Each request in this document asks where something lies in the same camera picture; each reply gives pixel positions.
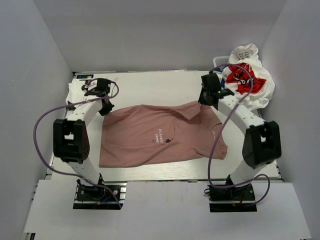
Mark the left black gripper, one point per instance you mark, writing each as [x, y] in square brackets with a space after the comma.
[104, 112]

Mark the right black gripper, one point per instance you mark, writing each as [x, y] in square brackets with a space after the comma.
[201, 99]

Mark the white red print t shirt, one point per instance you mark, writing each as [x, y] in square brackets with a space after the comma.
[248, 76]

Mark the pink t shirt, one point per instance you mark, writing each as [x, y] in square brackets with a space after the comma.
[148, 134]

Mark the blue t shirt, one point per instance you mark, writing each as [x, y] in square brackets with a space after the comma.
[219, 71]

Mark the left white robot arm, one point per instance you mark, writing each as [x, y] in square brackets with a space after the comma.
[70, 137]

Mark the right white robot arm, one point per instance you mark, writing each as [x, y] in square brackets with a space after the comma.
[262, 142]

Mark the folded white t shirt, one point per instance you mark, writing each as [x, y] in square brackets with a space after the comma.
[76, 93]

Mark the white plastic basket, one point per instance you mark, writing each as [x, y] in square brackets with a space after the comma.
[219, 62]

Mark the white text t shirt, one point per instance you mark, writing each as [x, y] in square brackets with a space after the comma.
[241, 53]

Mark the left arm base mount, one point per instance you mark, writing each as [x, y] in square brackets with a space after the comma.
[93, 198]

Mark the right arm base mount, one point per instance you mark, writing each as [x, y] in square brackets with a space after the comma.
[231, 200]

